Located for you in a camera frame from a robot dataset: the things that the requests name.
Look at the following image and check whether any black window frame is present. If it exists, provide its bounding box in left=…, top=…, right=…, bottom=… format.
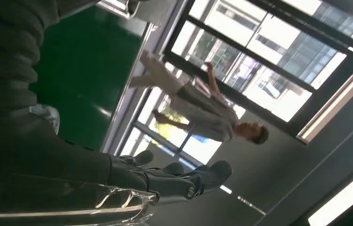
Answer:
left=162, top=0, right=353, bottom=138

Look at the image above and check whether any person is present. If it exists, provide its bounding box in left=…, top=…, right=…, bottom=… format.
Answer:
left=129, top=49, right=270, bottom=146

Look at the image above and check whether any green conveyor belt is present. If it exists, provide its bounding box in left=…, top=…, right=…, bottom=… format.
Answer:
left=29, top=4, right=177, bottom=153

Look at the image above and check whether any ceiling light strip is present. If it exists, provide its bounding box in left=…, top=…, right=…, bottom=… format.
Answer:
left=296, top=61, right=353, bottom=145
left=307, top=162, right=353, bottom=226

